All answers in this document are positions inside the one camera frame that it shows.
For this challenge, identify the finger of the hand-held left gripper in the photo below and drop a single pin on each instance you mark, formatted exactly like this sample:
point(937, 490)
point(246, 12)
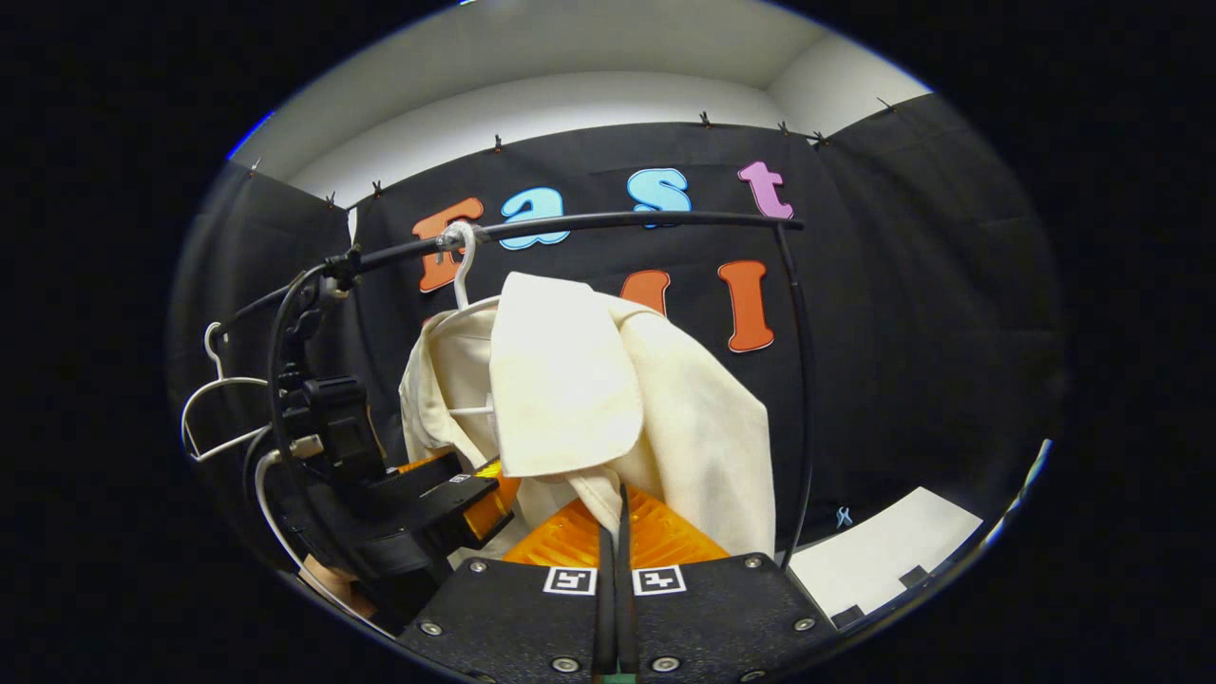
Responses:
point(446, 499)

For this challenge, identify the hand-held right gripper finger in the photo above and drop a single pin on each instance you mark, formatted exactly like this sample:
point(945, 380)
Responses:
point(606, 608)
point(625, 608)

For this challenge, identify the cream shirt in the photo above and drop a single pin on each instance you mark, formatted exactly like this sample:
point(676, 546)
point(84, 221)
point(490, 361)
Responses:
point(570, 380)

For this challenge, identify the white plastic hanger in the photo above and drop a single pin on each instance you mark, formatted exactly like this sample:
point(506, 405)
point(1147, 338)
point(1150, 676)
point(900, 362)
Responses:
point(467, 275)
point(247, 381)

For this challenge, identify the black clothes rack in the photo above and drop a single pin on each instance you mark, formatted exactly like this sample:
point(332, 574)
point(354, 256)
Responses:
point(665, 219)

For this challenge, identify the white board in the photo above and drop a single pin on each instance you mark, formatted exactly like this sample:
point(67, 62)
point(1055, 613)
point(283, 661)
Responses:
point(883, 551)

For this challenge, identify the black backdrop cloth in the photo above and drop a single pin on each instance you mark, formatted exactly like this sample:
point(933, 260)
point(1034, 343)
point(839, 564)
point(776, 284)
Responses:
point(902, 332)

